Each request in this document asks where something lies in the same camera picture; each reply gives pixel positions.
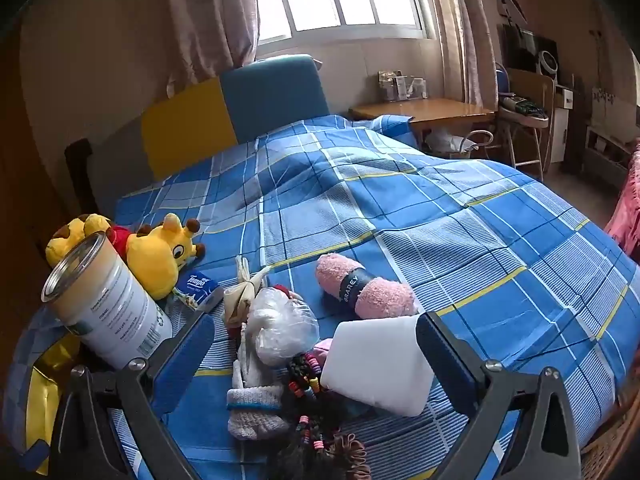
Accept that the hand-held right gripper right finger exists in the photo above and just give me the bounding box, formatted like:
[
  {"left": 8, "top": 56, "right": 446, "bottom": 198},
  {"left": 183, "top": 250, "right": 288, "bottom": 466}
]
[{"left": 416, "top": 311, "right": 584, "bottom": 480}]

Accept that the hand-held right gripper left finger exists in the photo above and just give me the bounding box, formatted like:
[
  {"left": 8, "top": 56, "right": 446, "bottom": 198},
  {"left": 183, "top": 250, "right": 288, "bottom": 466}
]
[{"left": 47, "top": 311, "right": 216, "bottom": 480}]

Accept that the clear plastic bag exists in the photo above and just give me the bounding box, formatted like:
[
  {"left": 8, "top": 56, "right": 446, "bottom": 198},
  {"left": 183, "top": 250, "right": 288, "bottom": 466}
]
[{"left": 247, "top": 285, "right": 321, "bottom": 366}]

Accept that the black beaded wig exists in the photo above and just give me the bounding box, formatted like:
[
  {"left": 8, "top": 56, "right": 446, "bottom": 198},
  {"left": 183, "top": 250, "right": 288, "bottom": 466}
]
[{"left": 265, "top": 352, "right": 351, "bottom": 480}]

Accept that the blue tissue pack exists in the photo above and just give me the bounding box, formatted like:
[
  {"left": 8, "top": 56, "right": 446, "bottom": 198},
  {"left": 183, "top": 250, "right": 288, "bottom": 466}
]
[{"left": 175, "top": 270, "right": 224, "bottom": 311}]

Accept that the white foam block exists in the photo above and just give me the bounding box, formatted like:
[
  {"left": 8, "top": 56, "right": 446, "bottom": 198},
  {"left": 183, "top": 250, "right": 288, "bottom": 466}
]
[{"left": 320, "top": 317, "right": 436, "bottom": 417}]

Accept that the beige cloth doll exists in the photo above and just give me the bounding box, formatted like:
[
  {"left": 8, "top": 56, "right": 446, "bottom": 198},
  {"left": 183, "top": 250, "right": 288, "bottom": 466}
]
[{"left": 222, "top": 256, "right": 271, "bottom": 328}]

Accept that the white metal tin can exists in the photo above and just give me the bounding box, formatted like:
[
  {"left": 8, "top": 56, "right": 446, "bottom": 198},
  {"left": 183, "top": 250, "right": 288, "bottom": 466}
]
[{"left": 41, "top": 231, "right": 174, "bottom": 371}]

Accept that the white knitted sock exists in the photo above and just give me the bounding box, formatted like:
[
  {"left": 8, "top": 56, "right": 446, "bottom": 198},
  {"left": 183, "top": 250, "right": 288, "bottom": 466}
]
[{"left": 226, "top": 322, "right": 291, "bottom": 441}]

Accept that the pink rolled towel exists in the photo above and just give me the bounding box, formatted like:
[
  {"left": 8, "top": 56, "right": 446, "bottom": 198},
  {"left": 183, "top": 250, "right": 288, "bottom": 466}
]
[{"left": 315, "top": 254, "right": 420, "bottom": 320}]

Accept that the yellow giraffe plush toy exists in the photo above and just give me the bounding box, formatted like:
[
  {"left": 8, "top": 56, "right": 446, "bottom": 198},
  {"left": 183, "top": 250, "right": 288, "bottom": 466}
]
[{"left": 46, "top": 213, "right": 207, "bottom": 301}]

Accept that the brown hair scrunchie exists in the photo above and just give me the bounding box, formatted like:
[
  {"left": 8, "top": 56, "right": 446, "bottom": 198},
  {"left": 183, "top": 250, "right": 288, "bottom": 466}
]
[{"left": 327, "top": 435, "right": 371, "bottom": 480}]

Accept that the blue plaid blanket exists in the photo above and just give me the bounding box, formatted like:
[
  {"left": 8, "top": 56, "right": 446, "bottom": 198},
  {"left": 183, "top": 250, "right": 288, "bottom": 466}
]
[{"left": 30, "top": 112, "right": 640, "bottom": 480}]

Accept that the woven rattan mat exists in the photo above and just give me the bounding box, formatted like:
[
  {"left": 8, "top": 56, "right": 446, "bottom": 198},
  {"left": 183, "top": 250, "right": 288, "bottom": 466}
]
[{"left": 580, "top": 385, "right": 640, "bottom": 480}]

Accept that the black rolled mat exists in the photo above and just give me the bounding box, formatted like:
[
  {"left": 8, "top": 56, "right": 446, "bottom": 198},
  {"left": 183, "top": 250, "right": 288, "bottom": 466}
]
[{"left": 65, "top": 138, "right": 101, "bottom": 216}]

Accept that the brown wooden wardrobe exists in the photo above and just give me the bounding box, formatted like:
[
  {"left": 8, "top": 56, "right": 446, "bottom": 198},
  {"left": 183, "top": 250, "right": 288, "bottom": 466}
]
[{"left": 0, "top": 20, "right": 81, "bottom": 321}]

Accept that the white plastic bag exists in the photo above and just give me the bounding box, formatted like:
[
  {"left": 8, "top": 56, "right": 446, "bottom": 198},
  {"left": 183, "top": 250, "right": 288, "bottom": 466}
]
[{"left": 427, "top": 129, "right": 468, "bottom": 156}]

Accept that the pink cloth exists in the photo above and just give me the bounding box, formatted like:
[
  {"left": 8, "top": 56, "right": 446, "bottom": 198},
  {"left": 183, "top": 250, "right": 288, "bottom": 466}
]
[{"left": 604, "top": 145, "right": 640, "bottom": 261}]

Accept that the white chair with blue back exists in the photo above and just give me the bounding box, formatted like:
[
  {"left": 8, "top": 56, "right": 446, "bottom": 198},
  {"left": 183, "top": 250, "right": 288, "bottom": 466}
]
[{"left": 492, "top": 62, "right": 551, "bottom": 181}]

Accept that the wooden desk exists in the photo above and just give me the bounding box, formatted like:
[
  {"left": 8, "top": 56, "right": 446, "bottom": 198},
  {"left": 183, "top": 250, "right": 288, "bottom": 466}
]
[{"left": 348, "top": 98, "right": 496, "bottom": 136}]

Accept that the dark patterned bundle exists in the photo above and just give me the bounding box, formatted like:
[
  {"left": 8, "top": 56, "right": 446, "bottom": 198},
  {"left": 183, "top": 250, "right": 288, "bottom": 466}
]
[{"left": 500, "top": 92, "right": 548, "bottom": 121}]

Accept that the white cabinet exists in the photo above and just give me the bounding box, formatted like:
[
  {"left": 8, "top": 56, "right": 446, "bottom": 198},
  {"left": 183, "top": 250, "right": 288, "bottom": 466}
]
[{"left": 550, "top": 85, "right": 574, "bottom": 161}]

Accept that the grey yellow blue headboard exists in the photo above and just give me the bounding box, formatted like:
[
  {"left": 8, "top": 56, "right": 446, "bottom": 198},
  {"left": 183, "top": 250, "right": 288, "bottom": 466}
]
[{"left": 92, "top": 54, "right": 331, "bottom": 216}]

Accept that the clear desk organizer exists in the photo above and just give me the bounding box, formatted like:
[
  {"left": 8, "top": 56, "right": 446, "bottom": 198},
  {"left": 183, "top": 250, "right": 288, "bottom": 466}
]
[{"left": 378, "top": 71, "right": 428, "bottom": 102}]

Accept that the black monitor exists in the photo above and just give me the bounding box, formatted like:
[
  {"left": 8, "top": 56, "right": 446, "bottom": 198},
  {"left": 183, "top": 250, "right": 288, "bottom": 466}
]
[{"left": 502, "top": 25, "right": 558, "bottom": 78}]

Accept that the pink patterned curtain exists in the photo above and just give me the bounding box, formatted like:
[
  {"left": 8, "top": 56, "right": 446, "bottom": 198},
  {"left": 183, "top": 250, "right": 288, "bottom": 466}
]
[
  {"left": 162, "top": 0, "right": 261, "bottom": 98},
  {"left": 425, "top": 0, "right": 501, "bottom": 111}
]

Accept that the woven basket with handle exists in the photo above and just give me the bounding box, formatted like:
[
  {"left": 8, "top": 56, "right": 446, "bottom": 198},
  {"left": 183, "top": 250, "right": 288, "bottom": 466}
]
[{"left": 447, "top": 130, "right": 496, "bottom": 161}]

